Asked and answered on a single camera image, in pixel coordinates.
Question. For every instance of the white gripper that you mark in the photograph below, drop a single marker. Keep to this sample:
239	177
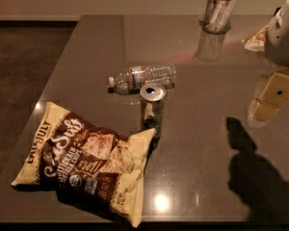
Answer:
283	40

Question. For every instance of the clear plastic water bottle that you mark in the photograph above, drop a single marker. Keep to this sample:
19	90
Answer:
133	78

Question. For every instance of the small snack packet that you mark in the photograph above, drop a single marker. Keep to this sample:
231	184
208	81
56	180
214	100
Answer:
257	42

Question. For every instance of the glass cup with utensils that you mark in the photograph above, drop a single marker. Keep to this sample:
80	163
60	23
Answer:
217	16

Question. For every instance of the opened aluminium drink can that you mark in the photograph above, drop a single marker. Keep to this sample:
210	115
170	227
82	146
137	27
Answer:
152	107

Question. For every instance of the yellow brown tortilla chips bag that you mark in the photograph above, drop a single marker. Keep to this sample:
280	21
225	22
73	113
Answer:
83	159

